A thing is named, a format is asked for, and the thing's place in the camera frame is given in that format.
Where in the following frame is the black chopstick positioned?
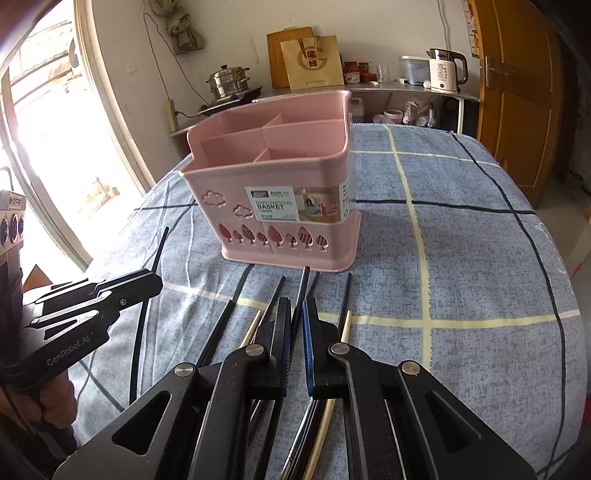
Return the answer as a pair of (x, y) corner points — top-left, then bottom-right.
(338, 272), (353, 338)
(290, 266), (311, 328)
(197, 265), (252, 368)
(128, 226), (171, 406)
(307, 271), (321, 298)
(259, 275), (286, 328)

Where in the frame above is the beige chopstick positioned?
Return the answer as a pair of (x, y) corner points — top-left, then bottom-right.
(303, 310), (352, 480)
(239, 310), (263, 348)

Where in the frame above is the left human hand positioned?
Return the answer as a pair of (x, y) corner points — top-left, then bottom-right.
(1, 371), (78, 431)

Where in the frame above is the pink plastic utensil basket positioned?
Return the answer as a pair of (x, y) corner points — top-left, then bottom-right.
(180, 90), (361, 272)

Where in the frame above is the blue plaid tablecloth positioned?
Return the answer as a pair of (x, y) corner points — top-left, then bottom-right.
(70, 125), (587, 479)

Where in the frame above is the black induction cooker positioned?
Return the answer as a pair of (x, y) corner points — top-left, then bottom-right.
(197, 87), (263, 116)

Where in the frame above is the stainless steel steamer pot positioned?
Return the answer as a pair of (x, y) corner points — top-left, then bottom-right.
(207, 65), (249, 101)

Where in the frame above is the wooden cutting board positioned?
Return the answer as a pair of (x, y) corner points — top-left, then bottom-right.
(266, 26), (312, 89)

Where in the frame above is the green hanging cloth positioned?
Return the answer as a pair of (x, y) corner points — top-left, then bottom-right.
(148, 0), (205, 55)

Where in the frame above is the tan paper gift bag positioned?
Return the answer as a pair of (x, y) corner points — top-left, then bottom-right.
(280, 35), (344, 91)

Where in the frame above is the red jar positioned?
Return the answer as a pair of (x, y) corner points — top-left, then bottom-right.
(342, 61), (361, 84)

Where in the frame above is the clear drinking glass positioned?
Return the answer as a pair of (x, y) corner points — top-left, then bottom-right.
(376, 64), (391, 84)

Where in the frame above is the clear plastic storage box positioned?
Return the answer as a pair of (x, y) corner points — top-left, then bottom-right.
(400, 55), (430, 86)

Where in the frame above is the metal shelf table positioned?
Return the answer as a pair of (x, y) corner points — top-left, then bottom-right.
(168, 82), (482, 139)

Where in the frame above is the wooden door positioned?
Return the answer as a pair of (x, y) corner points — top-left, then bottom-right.
(470, 1), (564, 206)

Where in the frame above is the white electric kettle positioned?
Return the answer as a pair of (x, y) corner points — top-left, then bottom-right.
(427, 48), (468, 93)

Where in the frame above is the power strip on wall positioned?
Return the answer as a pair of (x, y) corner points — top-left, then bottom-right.
(164, 99), (178, 133)

